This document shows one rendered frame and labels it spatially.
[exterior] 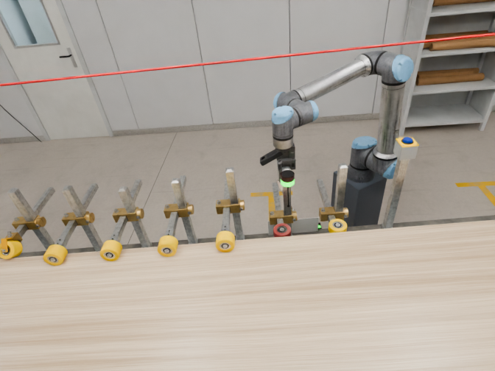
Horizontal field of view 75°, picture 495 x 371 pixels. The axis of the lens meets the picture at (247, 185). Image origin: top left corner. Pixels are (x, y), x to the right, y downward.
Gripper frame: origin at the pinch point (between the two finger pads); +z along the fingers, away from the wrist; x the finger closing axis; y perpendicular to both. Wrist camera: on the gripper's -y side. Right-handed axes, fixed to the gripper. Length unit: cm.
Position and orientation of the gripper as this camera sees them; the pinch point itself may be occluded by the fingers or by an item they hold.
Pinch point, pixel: (280, 181)
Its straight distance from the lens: 158.3
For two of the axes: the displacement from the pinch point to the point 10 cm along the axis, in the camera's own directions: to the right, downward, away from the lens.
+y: 10.0, -0.9, -0.4
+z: 0.9, 7.9, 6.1
